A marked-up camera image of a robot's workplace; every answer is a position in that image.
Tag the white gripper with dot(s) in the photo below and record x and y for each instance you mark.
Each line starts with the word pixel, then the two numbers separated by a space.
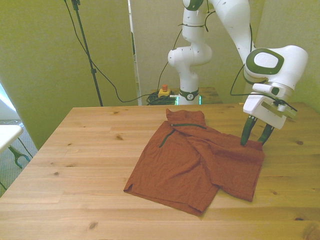
pixel 252 105

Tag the rust red shorts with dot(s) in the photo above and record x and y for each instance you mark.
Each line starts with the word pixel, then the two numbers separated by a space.
pixel 180 170

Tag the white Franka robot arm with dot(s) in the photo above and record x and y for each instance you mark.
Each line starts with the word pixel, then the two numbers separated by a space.
pixel 235 25

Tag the small wooden side table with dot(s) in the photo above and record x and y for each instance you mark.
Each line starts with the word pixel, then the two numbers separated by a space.
pixel 208 93

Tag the yellow emergency stop button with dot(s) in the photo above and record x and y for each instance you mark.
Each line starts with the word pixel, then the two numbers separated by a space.
pixel 163 93

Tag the white vertical panel edge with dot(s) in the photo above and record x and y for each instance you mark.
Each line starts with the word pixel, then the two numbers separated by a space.
pixel 137 75

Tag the black tripod stand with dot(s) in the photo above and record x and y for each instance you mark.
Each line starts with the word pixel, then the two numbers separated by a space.
pixel 93 71
pixel 117 93

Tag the teal folding table leg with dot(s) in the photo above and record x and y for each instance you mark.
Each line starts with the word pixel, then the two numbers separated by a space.
pixel 17 157

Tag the white folding table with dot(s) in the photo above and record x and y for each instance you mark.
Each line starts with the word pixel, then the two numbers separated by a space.
pixel 7 136

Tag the white slanted board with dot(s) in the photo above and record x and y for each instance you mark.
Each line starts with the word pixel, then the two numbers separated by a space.
pixel 5 107

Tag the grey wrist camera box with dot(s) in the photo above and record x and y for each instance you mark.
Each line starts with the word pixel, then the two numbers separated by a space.
pixel 277 110

